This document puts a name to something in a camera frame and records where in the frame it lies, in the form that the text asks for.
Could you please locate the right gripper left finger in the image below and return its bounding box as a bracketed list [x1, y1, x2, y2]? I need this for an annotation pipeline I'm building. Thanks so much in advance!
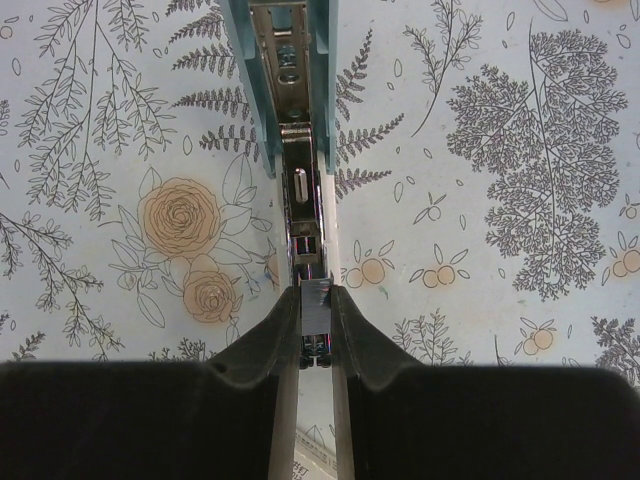
[1, 288, 300, 479]

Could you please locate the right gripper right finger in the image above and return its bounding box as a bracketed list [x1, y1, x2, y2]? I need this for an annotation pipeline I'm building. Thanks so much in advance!
[330, 287, 639, 479]

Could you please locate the white staple box sleeve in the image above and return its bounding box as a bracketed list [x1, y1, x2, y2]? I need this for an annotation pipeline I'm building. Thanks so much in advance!
[292, 425, 338, 480]

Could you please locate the light blue stapler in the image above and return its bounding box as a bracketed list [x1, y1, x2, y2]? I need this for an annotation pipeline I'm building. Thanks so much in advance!
[220, 1, 338, 369]

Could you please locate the floral table mat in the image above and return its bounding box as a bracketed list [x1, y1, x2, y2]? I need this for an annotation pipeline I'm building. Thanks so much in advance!
[1, 1, 639, 385]

